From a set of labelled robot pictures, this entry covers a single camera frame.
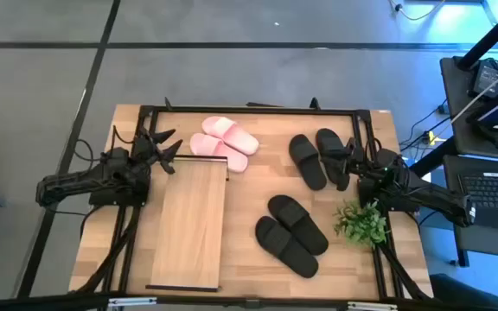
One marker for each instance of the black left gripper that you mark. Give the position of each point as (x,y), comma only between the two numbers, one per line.
(145,149)

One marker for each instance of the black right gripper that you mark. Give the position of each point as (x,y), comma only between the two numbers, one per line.
(356,155)

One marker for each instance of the black slide sandal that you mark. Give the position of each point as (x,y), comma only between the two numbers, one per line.
(307,162)
(298,224)
(327,137)
(285,248)

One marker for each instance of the pink slide sandal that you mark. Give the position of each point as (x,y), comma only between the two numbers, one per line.
(231,135)
(218,153)

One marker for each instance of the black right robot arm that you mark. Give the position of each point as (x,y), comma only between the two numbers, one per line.
(430,194)

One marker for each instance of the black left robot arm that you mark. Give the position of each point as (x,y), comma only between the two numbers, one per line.
(72,183)

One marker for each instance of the wooden shelf board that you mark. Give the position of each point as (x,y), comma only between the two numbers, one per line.
(188,224)

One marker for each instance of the green artificial plant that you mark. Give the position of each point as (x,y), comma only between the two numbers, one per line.
(361,224)

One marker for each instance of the black metal beam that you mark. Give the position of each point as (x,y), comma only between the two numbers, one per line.
(432,157)

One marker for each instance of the yellow power plug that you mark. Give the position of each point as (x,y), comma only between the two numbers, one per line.
(432,139)

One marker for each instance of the black side table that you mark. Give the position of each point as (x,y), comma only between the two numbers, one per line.
(452,108)
(482,246)

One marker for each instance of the black laptop with keyboard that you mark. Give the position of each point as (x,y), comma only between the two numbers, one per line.
(495,194)

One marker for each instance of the black power adapter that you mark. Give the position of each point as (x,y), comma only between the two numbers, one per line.
(487,78)

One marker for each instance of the black chair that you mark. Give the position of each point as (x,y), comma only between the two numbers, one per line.
(461,293)

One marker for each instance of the black diagonal pole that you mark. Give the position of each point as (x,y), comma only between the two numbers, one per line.
(491,36)

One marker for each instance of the black aluminium table frame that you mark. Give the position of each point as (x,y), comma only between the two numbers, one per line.
(275,111)

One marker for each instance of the silver metal bracket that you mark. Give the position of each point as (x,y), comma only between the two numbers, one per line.
(372,306)
(132,302)

